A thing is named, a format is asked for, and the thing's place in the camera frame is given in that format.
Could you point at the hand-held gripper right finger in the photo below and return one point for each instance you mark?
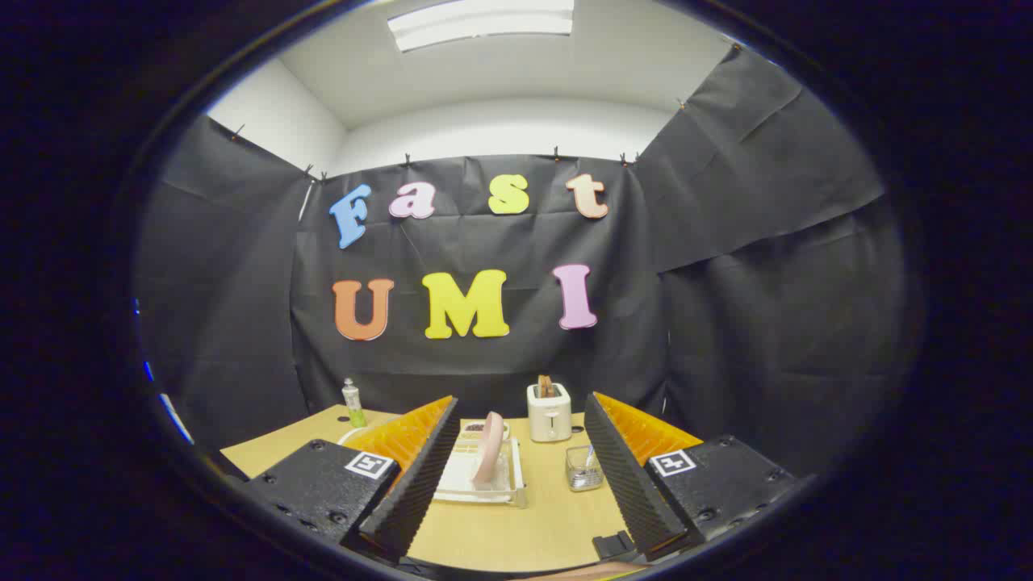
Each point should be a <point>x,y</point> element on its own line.
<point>625,484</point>

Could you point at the green and white bottle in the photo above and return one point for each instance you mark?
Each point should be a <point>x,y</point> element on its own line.
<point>353,407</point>

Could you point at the white toaster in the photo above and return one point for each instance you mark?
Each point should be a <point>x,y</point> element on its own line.
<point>549,420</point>

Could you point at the ceiling light panel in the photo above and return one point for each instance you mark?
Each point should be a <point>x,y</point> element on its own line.
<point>484,20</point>

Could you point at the pink plate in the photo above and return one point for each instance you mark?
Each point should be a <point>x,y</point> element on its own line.
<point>488,452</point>

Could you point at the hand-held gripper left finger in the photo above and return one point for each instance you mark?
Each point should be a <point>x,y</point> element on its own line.
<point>420,492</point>

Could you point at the brown bread slice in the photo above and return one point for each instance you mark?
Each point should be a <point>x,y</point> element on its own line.
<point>546,386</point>

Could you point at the white divided grain tray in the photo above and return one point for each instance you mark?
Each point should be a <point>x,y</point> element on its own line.
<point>474,427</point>

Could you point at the clear basket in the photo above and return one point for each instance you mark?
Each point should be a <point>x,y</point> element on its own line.
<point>583,480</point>

